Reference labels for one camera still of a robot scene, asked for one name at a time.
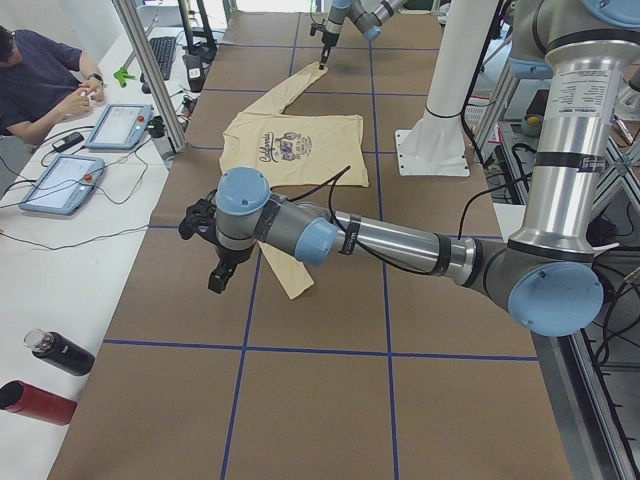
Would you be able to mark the aluminium frame post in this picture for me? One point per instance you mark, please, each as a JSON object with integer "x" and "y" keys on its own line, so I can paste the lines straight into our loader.
{"x": 147, "y": 61}

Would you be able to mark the black keyboard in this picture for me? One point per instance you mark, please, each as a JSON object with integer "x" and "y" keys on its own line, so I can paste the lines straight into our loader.
{"x": 163, "y": 49}

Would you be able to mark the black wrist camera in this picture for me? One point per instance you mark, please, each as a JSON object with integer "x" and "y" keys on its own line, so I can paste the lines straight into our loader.
{"x": 199, "y": 219}

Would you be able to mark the beige long-sleeve printed shirt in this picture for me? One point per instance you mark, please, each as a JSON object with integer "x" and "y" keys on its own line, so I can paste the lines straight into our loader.
{"x": 265, "y": 148}

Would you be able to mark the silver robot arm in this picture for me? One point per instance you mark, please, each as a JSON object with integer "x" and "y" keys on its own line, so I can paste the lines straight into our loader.
{"x": 356, "y": 302}
{"x": 368, "y": 23}

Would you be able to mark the teach pendant tablet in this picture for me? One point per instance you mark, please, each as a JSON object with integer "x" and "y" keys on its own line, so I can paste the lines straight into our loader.
{"x": 120, "y": 127}
{"x": 65, "y": 185}

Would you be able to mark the black water bottle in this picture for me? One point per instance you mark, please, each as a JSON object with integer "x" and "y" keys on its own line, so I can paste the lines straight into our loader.
{"x": 58, "y": 351}

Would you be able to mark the seated person dark shirt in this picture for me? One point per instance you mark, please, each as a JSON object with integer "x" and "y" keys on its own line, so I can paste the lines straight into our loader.
{"x": 43, "y": 83}

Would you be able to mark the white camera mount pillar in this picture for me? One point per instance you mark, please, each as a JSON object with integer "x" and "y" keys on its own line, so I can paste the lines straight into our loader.
{"x": 435, "y": 145}

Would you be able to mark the far teach pendant tablet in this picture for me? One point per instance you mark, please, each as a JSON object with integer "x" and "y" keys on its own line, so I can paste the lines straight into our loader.
{"x": 120, "y": 127}

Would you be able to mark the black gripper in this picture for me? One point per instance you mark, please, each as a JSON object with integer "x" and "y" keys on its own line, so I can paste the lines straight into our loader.
{"x": 229, "y": 257}
{"x": 328, "y": 38}

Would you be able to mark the near teach pendant tablet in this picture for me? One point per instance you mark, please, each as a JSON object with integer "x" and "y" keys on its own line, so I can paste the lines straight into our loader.
{"x": 65, "y": 185}

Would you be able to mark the red water bottle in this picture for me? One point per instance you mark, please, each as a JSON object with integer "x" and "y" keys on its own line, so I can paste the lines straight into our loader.
{"x": 30, "y": 401}

